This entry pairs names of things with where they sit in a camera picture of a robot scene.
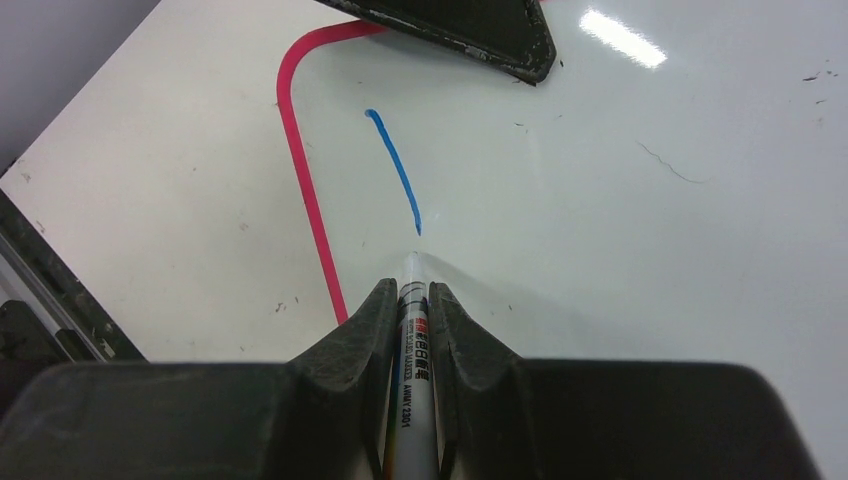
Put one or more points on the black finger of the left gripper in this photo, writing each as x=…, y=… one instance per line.
x=511, y=36

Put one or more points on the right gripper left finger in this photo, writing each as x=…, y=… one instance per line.
x=317, y=416

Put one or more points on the pink-framed whiteboard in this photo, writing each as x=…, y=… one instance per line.
x=676, y=188

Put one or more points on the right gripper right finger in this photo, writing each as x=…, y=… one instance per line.
x=504, y=416

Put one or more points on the white marker pen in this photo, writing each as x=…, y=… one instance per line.
x=410, y=450

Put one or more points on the aluminium frame rail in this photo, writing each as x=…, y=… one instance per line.
x=85, y=329

